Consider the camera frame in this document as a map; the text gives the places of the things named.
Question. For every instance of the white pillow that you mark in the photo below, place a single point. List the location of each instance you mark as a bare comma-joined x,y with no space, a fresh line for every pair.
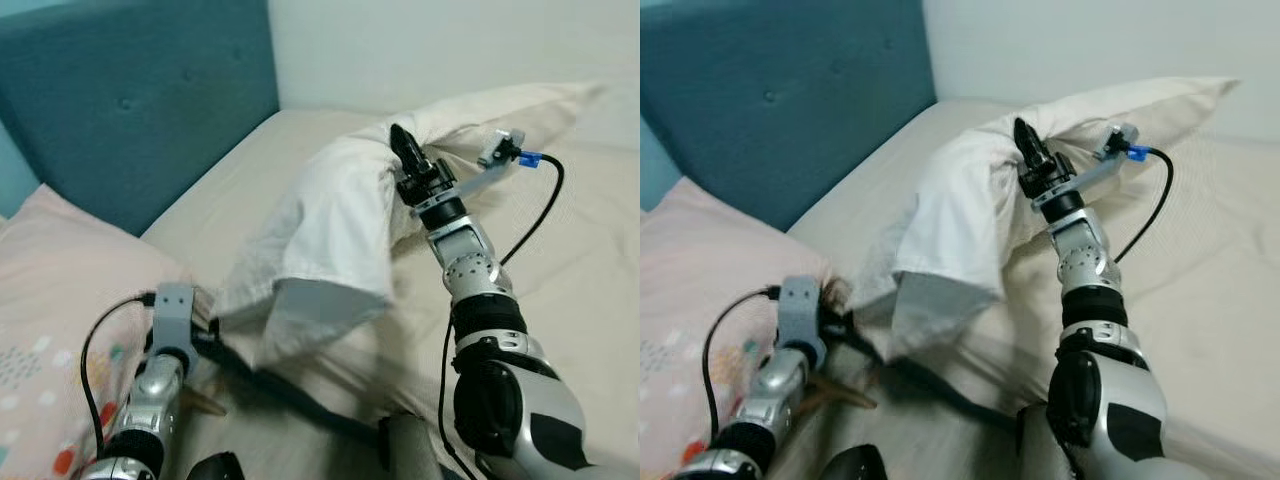
955,225
335,225

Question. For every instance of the dark robot left leg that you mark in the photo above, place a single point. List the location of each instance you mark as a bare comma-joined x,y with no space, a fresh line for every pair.
217,467
853,463

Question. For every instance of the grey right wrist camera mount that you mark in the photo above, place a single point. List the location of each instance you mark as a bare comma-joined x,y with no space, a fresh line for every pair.
1113,148
495,152

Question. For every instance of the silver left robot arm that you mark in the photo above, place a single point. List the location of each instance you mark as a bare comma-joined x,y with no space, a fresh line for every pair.
150,405
765,405

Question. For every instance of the teal upholstered headboard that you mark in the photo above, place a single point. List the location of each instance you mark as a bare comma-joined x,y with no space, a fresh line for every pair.
790,100
140,100

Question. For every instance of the pink patterned pillow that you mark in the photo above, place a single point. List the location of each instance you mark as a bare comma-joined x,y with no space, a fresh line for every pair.
700,270
60,300

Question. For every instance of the beige sheeted bed mattress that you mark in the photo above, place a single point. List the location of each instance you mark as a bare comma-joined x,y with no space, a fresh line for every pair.
570,310
1215,310

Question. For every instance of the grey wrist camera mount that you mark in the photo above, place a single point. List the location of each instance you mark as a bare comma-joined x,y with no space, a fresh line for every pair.
1113,148
174,320
495,152
800,315

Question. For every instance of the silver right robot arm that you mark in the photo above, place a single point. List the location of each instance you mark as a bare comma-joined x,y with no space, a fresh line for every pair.
1120,400
510,400

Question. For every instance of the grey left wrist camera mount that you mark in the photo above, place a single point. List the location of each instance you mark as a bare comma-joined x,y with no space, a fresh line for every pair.
174,320
800,315

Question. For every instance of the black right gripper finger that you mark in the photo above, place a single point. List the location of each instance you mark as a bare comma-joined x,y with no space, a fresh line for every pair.
1030,140
408,148

